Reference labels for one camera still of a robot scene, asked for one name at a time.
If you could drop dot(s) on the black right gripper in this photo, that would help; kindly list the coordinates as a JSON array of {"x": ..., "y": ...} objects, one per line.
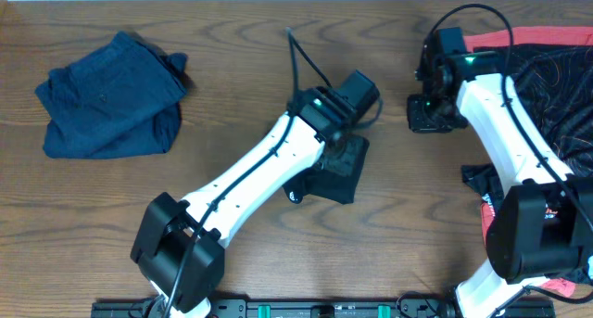
[{"x": 420, "y": 124}]

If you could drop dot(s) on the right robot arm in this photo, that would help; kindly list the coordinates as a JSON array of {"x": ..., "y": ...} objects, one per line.
[{"x": 543, "y": 228}]

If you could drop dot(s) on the red and black patterned garment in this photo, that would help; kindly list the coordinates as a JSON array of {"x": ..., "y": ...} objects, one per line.
[{"x": 552, "y": 70}]

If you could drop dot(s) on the black polo shirt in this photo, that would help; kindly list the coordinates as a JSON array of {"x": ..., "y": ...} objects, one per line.
[{"x": 340, "y": 188}]

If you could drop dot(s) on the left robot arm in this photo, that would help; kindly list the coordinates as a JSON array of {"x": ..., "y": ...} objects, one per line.
[{"x": 311, "y": 150}]

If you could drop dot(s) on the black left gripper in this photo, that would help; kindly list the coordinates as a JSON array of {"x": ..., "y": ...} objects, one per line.
[{"x": 343, "y": 159}]

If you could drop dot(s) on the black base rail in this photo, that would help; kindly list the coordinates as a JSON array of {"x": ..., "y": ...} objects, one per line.
[{"x": 410, "y": 306}]

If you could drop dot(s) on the folded navy blue shorts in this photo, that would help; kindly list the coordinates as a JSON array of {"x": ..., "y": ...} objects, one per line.
[{"x": 120, "y": 101}]

